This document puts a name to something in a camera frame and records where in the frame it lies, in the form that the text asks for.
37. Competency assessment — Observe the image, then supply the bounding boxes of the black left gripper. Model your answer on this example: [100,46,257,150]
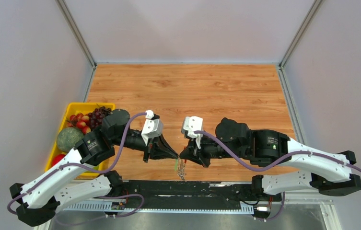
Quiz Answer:
[112,129,178,162]

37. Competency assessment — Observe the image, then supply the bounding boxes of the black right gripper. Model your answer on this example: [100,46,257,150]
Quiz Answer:
[179,129,248,168]

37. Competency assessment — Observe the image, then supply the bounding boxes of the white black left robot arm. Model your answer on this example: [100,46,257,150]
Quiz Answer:
[7,109,178,227]

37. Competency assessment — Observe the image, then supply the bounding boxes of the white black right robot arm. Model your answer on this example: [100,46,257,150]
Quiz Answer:
[180,116,361,200]

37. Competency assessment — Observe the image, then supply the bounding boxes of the purple grape bunch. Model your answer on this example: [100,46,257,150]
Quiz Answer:
[87,106,112,130]

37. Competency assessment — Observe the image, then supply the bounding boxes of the small red peaches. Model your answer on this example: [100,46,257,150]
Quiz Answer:
[65,113,92,135]

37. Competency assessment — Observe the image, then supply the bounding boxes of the green melon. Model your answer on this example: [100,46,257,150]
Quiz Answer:
[56,127,84,153]

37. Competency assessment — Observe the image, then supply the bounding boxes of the red apple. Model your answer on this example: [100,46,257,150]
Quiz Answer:
[51,154,66,167]

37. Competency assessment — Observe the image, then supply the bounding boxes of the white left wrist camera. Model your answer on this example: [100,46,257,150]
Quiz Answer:
[141,110,163,145]

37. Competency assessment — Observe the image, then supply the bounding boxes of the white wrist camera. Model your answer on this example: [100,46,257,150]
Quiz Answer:
[141,110,163,145]
[181,116,203,149]

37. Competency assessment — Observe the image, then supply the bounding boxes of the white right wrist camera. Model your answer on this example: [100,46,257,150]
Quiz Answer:
[181,116,203,149]

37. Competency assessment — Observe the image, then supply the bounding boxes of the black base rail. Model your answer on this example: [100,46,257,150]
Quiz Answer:
[107,180,282,211]

